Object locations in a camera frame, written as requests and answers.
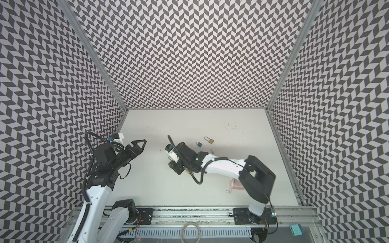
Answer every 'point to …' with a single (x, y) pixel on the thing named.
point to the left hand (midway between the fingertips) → (143, 145)
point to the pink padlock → (235, 184)
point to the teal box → (296, 230)
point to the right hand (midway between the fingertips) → (174, 168)
